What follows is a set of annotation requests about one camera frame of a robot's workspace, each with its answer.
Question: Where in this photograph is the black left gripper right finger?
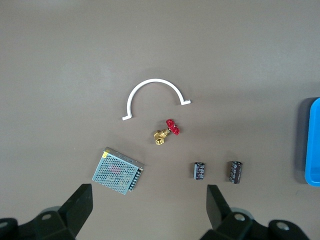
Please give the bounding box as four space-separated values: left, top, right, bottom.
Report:
199 184 255 240

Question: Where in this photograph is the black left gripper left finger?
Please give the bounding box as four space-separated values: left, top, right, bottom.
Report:
32 183 94 240

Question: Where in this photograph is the blue plastic tray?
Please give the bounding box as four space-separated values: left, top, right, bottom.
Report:
304 97 320 187

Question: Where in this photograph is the metal mesh power supply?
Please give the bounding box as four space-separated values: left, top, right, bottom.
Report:
91 146 145 196

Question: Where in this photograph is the white curved pipe clamp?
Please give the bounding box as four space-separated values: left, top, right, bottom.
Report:
121 78 192 122

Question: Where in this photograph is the brass valve red handle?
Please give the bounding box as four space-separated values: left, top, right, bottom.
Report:
153 118 181 146

